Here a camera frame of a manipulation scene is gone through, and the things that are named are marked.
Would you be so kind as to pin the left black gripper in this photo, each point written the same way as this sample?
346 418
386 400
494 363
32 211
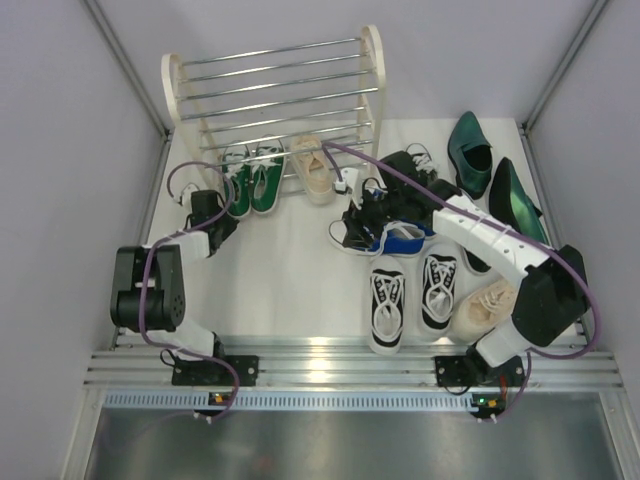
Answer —
230 228

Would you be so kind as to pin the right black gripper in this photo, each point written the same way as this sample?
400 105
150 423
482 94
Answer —
356 220

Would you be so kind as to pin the blue sneaker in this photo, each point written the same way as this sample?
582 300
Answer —
425 227
396 239

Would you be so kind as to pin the green sneaker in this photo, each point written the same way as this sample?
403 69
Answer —
238 171
266 175

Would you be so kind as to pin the beige lace sneaker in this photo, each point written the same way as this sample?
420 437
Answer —
482 311
312 168

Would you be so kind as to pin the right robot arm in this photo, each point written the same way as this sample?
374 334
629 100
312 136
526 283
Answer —
551 285

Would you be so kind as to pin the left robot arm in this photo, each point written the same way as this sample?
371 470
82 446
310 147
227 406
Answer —
148 294

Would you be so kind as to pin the white metal shoe rack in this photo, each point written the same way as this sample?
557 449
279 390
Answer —
334 90

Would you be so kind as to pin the teal heel shoe upper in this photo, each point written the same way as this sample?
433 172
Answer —
470 154

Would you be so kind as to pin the teal heel shoe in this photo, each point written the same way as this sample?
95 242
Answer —
470 154
509 203

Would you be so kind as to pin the teal heel shoe lower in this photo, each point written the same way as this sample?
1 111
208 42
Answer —
509 203

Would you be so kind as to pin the black white sneaker left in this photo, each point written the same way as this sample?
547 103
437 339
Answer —
387 285

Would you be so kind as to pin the black white sneaker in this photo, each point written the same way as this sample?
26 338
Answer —
438 280
387 285

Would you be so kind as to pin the black white sneaker right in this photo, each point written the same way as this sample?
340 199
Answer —
438 280

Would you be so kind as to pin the black sneaker upper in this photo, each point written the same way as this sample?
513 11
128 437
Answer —
421 158

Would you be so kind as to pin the black sneaker lower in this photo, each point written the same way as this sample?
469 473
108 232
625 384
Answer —
476 265

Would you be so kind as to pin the aluminium mounting rail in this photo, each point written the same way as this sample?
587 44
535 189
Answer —
347 363

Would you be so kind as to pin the perforated cable tray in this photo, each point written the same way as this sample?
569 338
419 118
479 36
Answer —
291 401

